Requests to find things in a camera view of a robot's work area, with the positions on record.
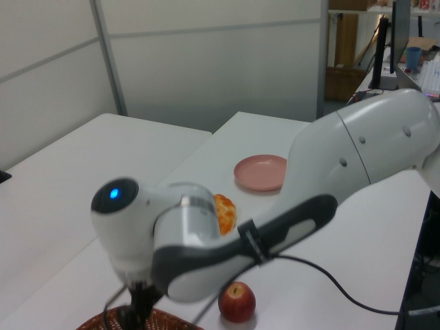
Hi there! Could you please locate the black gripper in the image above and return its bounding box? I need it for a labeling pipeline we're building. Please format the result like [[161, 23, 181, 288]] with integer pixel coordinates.
[[126, 280, 158, 313]]

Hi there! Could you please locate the brown woven basket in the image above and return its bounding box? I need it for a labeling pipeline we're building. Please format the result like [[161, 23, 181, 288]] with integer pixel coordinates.
[[75, 307, 204, 330]]

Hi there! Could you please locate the silver laptop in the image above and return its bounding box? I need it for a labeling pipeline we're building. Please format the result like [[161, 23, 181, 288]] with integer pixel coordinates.
[[394, 63, 424, 92]]

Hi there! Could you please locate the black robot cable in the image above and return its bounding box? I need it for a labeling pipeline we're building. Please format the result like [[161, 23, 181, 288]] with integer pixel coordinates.
[[102, 253, 440, 330]]

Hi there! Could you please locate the blue cup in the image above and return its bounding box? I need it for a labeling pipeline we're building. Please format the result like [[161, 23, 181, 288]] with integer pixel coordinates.
[[406, 47, 423, 72]]

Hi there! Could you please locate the grey partition post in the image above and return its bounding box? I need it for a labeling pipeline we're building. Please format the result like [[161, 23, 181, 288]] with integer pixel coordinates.
[[89, 0, 129, 118]]

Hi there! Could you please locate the brown cardboard box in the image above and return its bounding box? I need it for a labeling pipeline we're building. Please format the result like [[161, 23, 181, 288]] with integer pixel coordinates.
[[325, 66, 366, 102]]

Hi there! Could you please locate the braided toy bread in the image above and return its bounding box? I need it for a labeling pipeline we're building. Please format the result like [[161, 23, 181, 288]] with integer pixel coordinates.
[[212, 193, 238, 237]]

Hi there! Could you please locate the black power strip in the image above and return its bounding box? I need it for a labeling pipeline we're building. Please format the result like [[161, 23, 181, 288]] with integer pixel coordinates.
[[346, 89, 382, 106]]

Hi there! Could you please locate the red toy apple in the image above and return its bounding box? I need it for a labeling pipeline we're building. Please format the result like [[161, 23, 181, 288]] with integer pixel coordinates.
[[217, 281, 256, 324]]

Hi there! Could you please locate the pink plate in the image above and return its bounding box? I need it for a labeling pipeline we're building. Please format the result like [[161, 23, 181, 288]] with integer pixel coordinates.
[[234, 155, 288, 192]]

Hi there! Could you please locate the dark computer monitor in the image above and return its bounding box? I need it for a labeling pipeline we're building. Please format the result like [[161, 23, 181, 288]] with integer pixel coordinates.
[[390, 0, 412, 75]]

